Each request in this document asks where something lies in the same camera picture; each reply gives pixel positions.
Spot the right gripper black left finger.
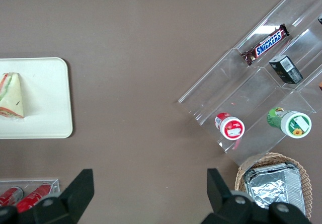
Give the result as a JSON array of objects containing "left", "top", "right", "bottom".
[{"left": 15, "top": 168, "right": 95, "bottom": 224}]

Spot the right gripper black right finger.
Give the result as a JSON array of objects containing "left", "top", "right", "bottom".
[{"left": 200, "top": 168, "right": 313, "bottom": 224}]

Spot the triangular sandwich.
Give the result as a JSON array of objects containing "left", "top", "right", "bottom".
[{"left": 0, "top": 72, "right": 25, "bottom": 119}]

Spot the tan wicker basket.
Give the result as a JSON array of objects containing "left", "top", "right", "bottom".
[{"left": 234, "top": 152, "right": 313, "bottom": 220}]

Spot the cream rectangular tray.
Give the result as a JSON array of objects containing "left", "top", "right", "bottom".
[{"left": 0, "top": 56, "right": 74, "bottom": 140}]

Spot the clear acrylic bottle rack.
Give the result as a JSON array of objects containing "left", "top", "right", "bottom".
[{"left": 0, "top": 178, "right": 61, "bottom": 207}]

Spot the red cola bottle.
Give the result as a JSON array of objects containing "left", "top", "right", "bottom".
[
  {"left": 16, "top": 182, "right": 52, "bottom": 213},
  {"left": 0, "top": 186, "right": 25, "bottom": 207}
]

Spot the aluminium foil container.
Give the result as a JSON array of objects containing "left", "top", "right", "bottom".
[{"left": 242, "top": 161, "right": 307, "bottom": 217}]

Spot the red yogurt cup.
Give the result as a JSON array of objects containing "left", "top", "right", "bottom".
[{"left": 214, "top": 112, "right": 246, "bottom": 141}]

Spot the green yogurt cup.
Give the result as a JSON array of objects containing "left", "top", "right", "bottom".
[{"left": 266, "top": 107, "right": 313, "bottom": 139}]

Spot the clear acrylic stepped shelf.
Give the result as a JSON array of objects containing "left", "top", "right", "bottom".
[{"left": 178, "top": 0, "right": 322, "bottom": 166}]

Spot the small black carton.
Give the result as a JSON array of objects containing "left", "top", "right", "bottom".
[{"left": 268, "top": 54, "right": 304, "bottom": 85}]

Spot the Snickers chocolate bar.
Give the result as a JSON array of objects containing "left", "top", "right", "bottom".
[{"left": 241, "top": 23, "right": 291, "bottom": 66}]

